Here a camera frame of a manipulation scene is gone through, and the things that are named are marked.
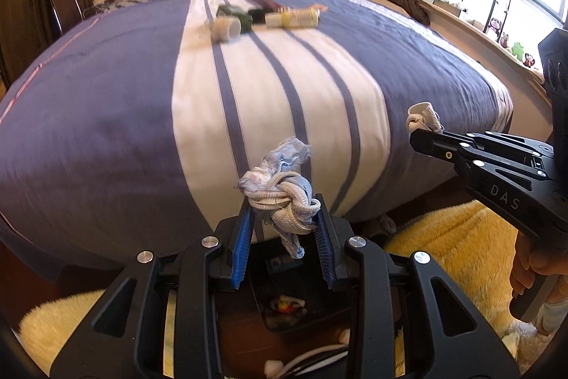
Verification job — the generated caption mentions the knotted white blue cloth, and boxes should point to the knotted white blue cloth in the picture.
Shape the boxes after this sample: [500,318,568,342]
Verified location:
[238,137,322,260]

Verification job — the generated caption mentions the small white item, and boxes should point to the small white item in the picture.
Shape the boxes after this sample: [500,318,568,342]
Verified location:
[405,102,444,134]

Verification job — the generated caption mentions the pink striped ribbon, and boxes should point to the pink striped ribbon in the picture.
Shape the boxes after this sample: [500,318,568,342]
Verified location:
[247,0,328,12]

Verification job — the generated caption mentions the person's right hand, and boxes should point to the person's right hand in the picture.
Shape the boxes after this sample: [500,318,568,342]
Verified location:
[509,232,568,303]

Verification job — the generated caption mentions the white slipper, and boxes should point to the white slipper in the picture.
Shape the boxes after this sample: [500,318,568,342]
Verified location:
[367,213,397,243]

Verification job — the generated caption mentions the yellow fluffy rug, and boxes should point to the yellow fluffy rug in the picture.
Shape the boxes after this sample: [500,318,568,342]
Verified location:
[17,198,556,379]

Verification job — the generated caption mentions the purple white striped duvet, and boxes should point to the purple white striped duvet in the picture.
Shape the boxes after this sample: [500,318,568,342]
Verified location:
[1,0,513,279]

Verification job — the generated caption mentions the green square bottle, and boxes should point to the green square bottle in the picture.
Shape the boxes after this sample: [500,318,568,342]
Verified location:
[215,4,253,34]

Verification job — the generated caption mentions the black cylinder with green cap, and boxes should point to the black cylinder with green cap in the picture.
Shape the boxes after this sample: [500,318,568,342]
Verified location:
[247,9,268,24]

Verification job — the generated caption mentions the white cable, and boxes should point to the white cable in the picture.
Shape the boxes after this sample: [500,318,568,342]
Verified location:
[264,329,351,379]

